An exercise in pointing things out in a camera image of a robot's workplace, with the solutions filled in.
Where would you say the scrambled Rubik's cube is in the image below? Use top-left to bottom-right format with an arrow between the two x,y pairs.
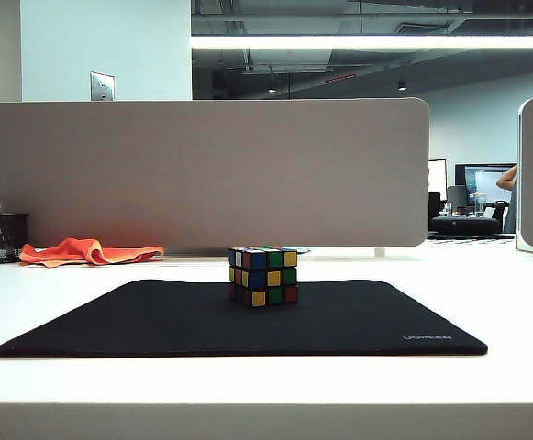
228,246 -> 300,308

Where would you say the black UGREEN mouse pad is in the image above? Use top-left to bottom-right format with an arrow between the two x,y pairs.
0,279 -> 490,359

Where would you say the flat dark grey tray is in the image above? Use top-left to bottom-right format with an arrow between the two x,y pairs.
164,247 -> 312,258

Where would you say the wide grey desk divider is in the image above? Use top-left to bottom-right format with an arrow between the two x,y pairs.
0,97 -> 431,249

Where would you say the narrow black monitor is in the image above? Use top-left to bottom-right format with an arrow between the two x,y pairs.
428,159 -> 449,196

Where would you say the orange cloth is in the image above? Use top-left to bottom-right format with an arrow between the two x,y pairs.
19,237 -> 165,268

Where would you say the grey office chair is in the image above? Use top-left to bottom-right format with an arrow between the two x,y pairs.
447,185 -> 471,211

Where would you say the round black ottoman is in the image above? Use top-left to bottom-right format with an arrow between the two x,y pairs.
429,215 -> 501,236

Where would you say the long ceiling light strip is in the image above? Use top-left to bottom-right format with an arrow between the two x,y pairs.
191,35 -> 533,50

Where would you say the wide black monitor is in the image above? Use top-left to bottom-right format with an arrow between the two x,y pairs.
454,162 -> 519,206

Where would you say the person in background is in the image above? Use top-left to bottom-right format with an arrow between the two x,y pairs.
496,163 -> 520,234

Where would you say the black mesh pen holder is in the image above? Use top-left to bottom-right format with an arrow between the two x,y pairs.
0,213 -> 29,265

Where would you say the metal wall switch plate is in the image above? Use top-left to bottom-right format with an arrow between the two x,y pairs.
89,71 -> 116,102

